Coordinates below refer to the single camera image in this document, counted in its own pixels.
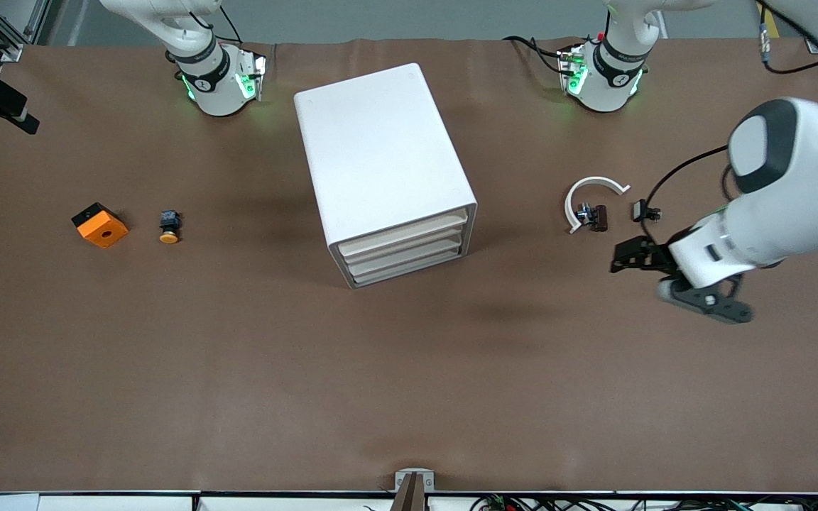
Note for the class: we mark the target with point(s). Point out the small black clip component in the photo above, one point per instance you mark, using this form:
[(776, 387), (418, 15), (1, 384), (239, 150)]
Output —
[(640, 210)]

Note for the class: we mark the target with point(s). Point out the white curved plastic piece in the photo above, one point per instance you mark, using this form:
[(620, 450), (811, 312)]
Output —
[(597, 180)]

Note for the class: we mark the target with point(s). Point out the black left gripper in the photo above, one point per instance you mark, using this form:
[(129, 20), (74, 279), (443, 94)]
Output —
[(654, 256)]

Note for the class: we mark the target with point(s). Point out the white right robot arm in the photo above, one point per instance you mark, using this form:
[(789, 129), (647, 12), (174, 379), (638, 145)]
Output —
[(214, 85)]

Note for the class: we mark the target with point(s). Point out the small brown black component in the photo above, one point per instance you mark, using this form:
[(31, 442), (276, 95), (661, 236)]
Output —
[(597, 218)]

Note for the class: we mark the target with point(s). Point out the brown table mat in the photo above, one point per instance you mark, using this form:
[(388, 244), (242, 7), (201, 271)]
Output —
[(238, 390)]

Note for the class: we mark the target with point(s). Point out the grey metal post bracket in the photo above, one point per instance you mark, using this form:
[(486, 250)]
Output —
[(402, 481)]

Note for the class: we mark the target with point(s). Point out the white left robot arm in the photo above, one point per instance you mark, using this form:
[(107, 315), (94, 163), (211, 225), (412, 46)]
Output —
[(792, 199)]

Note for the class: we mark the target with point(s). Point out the aluminium camera post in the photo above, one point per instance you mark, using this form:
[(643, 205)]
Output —
[(410, 497)]

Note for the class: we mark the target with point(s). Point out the orange black button box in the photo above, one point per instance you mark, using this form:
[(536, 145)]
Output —
[(104, 231)]

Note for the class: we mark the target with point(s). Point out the yellow push button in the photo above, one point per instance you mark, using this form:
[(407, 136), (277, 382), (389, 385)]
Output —
[(170, 226)]

